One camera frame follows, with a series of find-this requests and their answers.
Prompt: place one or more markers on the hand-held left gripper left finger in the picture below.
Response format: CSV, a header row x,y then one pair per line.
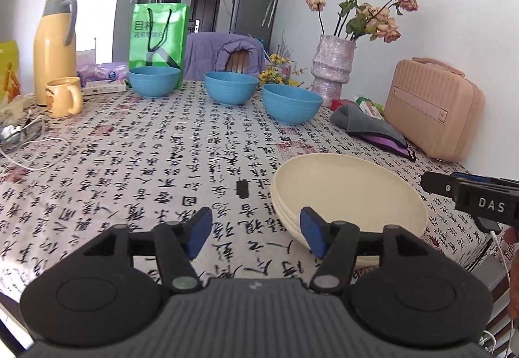
x,y
200,232

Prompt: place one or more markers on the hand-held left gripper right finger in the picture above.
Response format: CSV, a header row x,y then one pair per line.
x,y
314,232

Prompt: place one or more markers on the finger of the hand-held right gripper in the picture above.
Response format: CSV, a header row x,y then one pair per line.
x,y
438,182
470,176

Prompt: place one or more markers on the blue bowl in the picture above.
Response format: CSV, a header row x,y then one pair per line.
x,y
231,90
292,106
154,82

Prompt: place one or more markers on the person's right hand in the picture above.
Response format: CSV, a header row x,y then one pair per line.
x,y
514,293

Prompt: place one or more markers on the pink hard case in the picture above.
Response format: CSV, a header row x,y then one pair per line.
x,y
429,114

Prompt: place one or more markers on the calligraphy printed tablecloth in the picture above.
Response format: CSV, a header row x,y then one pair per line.
x,y
142,163

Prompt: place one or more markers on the grey purple cloth pouch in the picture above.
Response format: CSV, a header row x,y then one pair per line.
x,y
361,120

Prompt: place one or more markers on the green snack packet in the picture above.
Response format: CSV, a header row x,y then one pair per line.
x,y
369,106

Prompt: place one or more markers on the small red packet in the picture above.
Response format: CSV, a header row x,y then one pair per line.
x,y
338,104

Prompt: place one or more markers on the pink glitter vase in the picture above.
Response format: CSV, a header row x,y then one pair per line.
x,y
330,66

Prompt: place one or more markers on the yellow flower sprig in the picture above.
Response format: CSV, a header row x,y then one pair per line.
x,y
275,76

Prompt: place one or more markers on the white flat box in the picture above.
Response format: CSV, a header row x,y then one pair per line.
x,y
105,87

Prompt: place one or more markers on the wooden chair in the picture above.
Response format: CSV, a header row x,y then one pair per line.
x,y
239,62

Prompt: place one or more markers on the purple jacket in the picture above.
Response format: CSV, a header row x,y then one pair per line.
x,y
202,53

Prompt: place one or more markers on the purple tissue pack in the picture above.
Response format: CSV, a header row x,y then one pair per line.
x,y
101,72

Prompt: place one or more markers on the yellow bear mug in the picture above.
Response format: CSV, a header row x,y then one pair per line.
x,y
61,98

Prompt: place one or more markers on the green shopping bag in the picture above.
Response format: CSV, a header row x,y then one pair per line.
x,y
142,37

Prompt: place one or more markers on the eyeglasses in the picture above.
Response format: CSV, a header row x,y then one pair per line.
x,y
20,133

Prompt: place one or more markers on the crumpled plastic wrap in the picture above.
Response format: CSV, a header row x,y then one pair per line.
x,y
14,108

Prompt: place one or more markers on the grey refrigerator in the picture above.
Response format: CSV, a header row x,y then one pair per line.
x,y
251,13

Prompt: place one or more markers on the white umbrella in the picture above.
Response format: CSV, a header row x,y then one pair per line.
x,y
271,3

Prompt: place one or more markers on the yellow thermos jug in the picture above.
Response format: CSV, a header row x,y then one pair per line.
x,y
52,49

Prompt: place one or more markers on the yellow box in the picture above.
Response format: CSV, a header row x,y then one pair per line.
x,y
8,70

